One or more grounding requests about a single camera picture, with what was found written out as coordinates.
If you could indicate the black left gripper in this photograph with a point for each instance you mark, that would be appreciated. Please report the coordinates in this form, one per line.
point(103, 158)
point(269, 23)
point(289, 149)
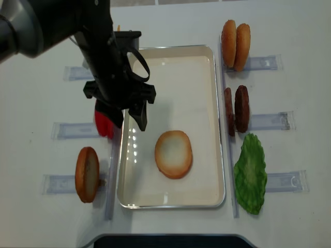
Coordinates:
point(123, 89)

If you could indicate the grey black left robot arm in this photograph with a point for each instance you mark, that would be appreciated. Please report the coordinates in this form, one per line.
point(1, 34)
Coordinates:
point(33, 27)

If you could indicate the thin brown meat patty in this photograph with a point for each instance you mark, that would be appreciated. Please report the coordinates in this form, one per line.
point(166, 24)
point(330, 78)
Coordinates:
point(229, 111)

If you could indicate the thick brown meat patty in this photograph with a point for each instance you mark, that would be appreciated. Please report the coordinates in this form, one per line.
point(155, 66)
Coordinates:
point(242, 111)

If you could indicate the green lettuce leaf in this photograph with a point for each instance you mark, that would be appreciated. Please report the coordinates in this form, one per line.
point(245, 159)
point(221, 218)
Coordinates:
point(250, 175)

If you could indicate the metal baking tray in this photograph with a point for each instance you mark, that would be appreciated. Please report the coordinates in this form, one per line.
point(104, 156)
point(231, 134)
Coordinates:
point(184, 78)

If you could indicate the left golden bun half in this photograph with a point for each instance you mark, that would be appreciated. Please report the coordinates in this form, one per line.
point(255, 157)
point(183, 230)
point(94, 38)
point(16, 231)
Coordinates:
point(228, 43)

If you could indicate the golden bun half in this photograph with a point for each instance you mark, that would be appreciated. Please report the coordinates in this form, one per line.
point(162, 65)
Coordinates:
point(228, 43)
point(243, 38)

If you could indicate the right golden bun half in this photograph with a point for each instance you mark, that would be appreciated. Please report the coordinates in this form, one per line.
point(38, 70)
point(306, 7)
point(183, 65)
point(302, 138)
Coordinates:
point(243, 38)

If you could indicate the clear holder rail for tomato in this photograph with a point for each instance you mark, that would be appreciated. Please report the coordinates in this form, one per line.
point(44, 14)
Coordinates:
point(66, 131)

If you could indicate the clear holder rail for cheese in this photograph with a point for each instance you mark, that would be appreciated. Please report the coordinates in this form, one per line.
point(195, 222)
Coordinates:
point(77, 74)

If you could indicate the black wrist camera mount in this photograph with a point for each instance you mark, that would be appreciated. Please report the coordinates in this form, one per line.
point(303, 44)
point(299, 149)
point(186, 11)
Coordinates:
point(125, 39)

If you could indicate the clear holder rail for bread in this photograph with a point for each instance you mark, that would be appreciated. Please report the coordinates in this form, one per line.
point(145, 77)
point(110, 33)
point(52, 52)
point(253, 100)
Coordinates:
point(58, 184)

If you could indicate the clear holder rail for buns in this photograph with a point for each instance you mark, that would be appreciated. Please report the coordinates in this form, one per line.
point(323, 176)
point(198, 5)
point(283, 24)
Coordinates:
point(271, 62)

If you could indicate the clear holder rail for patties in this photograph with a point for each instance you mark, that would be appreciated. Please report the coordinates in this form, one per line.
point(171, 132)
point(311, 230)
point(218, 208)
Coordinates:
point(278, 121)

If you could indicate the clear holder rail for lettuce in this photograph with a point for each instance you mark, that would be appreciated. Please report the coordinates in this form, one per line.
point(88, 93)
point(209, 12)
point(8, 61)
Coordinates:
point(287, 182)

